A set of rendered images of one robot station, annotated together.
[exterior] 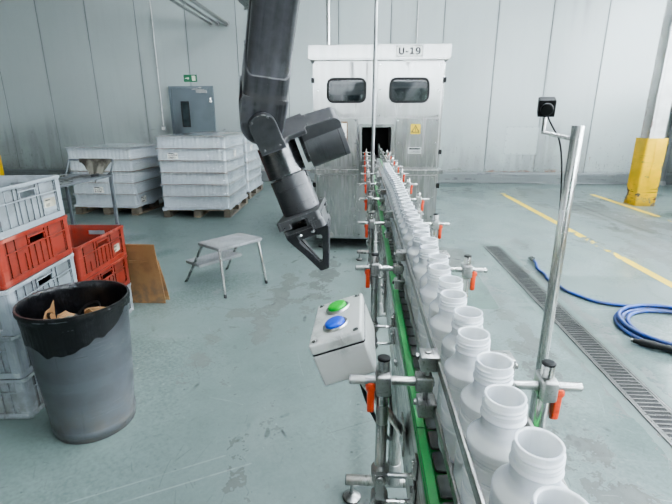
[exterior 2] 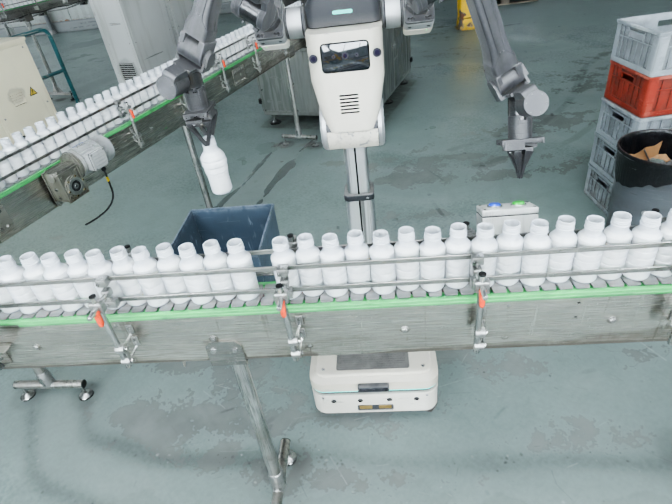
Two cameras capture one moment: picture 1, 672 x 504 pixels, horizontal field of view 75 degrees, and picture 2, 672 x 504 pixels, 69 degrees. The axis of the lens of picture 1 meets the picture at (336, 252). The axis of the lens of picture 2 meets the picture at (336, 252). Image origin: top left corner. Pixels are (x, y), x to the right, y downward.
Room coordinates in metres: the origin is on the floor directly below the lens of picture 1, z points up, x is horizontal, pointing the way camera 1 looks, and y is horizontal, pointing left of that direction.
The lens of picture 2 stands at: (0.23, -1.09, 1.79)
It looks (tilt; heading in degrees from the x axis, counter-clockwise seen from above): 35 degrees down; 94
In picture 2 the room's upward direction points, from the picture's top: 8 degrees counter-clockwise
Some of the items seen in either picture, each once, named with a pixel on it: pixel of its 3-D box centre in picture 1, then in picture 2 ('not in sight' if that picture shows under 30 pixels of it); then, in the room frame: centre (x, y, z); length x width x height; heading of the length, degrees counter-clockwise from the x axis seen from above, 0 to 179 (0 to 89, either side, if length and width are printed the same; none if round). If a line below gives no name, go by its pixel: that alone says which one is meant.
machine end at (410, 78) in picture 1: (374, 149); not in sight; (5.48, -0.47, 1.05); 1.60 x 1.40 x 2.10; 177
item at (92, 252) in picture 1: (74, 251); not in sight; (2.82, 1.75, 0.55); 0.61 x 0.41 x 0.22; 179
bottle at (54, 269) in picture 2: not in sight; (61, 281); (-0.55, -0.11, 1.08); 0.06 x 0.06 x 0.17
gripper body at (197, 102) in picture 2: not in sight; (197, 100); (-0.16, 0.18, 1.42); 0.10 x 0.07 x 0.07; 88
